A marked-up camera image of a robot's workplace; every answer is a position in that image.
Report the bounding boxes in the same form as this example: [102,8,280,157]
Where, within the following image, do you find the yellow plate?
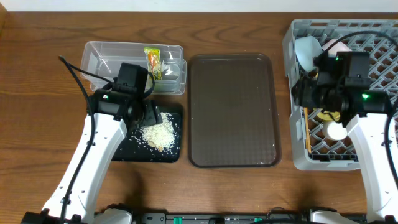
[313,108,340,121]

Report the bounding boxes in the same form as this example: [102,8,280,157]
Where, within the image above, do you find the rice food scraps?
[128,112,178,154]

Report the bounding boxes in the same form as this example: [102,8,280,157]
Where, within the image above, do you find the white cup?
[322,121,348,141]

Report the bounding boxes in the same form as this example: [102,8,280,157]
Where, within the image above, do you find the white bowl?
[322,39,351,57]

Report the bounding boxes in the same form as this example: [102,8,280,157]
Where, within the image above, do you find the light blue bowl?
[294,36,323,72]

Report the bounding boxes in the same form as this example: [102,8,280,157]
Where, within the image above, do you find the wooden chopstick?
[303,108,312,154]

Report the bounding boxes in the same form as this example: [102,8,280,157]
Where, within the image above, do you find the white tissue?
[161,60,173,79]

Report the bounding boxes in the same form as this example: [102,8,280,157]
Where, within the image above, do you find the green snack wrapper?
[144,47,162,80]

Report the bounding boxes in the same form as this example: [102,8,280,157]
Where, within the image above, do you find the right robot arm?
[291,73,397,223]

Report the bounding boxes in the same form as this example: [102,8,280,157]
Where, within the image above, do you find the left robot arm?
[22,89,162,223]

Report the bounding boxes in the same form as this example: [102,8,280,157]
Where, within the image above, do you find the clear plastic waste bin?
[80,41,187,95]

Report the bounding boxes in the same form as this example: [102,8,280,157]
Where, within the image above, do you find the grey dishwasher rack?
[282,19,397,171]

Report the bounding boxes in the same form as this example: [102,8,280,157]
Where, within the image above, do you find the black plastic tray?
[113,103,183,163]

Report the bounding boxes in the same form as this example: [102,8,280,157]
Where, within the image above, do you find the brown serving tray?
[188,53,282,168]

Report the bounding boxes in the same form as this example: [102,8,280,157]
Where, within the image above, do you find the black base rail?
[133,212,368,224]

